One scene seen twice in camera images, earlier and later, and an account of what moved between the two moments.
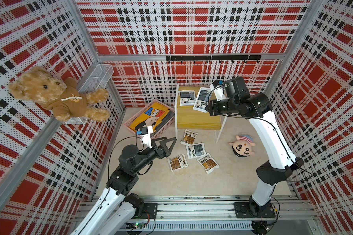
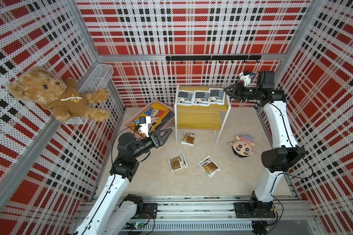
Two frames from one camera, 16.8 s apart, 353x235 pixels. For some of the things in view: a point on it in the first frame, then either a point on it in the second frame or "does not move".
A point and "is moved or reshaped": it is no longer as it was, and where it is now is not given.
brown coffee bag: [208, 163] is moved or reshaped
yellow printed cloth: [153, 115] does not move
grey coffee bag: [195, 150] is moved or reshaped
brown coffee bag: [177, 162] does not move
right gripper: [214, 111] → [239, 91]
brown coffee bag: [189, 137] does not move
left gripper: [162, 154] → [157, 140]
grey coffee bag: [201, 99] is moved or reshaped
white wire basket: [97, 79] does not move
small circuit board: [138, 225] does not move
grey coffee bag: [187, 97] does not move
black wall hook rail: [219, 58] does not move
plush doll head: [241, 147] does not move
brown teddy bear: [62, 95] does not move
